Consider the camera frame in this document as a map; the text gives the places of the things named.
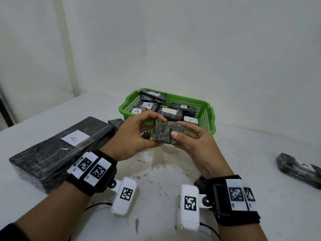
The black left wristband with markers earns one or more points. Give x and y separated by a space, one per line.
80 184

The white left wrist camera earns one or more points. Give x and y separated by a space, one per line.
123 208

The green plastic mesh basket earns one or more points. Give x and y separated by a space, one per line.
208 120

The person's left hand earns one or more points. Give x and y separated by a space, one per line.
125 140

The black packet placed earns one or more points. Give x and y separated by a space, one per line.
288 170

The person's left forearm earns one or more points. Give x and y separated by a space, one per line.
50 215

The black packet labelled A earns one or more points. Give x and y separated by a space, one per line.
154 109

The black wristband with markers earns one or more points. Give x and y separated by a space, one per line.
80 184
240 218

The black right wristband with markers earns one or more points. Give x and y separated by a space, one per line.
240 218

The long black packet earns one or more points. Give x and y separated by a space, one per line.
190 111

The pile of black packets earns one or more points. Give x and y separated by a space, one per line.
45 158

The black packet labelled B near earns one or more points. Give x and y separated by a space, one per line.
210 227

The person's right hand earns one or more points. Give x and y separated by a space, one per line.
208 155

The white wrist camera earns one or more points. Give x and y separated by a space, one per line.
123 208
188 220

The small marbled packet labelled A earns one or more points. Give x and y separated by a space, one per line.
163 130

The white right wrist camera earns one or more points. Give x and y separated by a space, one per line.
188 220

